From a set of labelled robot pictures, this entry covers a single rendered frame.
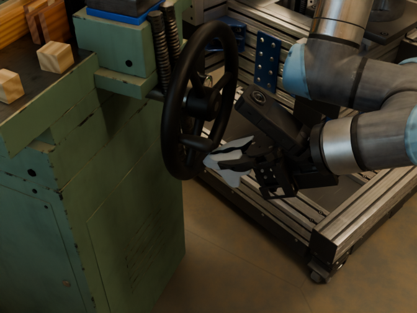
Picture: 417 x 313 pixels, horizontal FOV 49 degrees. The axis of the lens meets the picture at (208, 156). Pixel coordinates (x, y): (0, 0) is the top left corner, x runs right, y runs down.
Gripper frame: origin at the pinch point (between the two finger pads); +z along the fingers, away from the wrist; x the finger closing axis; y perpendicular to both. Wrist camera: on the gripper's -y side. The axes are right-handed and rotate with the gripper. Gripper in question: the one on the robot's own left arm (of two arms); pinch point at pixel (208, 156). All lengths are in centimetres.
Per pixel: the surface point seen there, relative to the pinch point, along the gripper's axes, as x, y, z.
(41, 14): 2.2, -30.4, 18.4
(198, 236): 43, 56, 60
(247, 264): 40, 66, 43
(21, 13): 5.2, -32.2, 26.6
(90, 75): 2.5, -18.4, 16.6
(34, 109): -11.1, -19.5, 15.7
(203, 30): 10.3, -16.9, -3.0
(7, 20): 1.9, -32.2, 26.5
